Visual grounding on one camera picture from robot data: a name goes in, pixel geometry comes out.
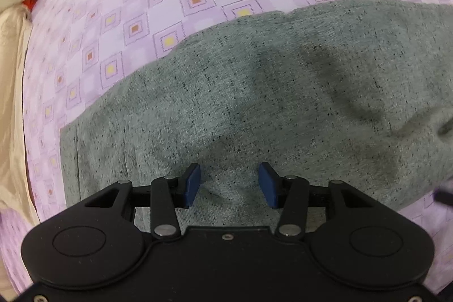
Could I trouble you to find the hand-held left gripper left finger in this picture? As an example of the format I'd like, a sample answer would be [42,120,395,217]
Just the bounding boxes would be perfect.
[84,162,202,241]

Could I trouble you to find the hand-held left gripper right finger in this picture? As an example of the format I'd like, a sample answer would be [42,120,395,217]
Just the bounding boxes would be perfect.
[258,162,372,241]

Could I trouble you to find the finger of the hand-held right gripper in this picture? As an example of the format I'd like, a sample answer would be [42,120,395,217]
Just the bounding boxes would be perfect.
[433,189,453,206]

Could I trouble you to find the grey pants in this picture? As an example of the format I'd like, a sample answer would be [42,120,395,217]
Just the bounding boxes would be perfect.
[59,0,453,230]

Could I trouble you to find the beige satin pillow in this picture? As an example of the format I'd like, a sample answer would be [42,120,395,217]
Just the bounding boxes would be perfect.
[0,7,39,221]

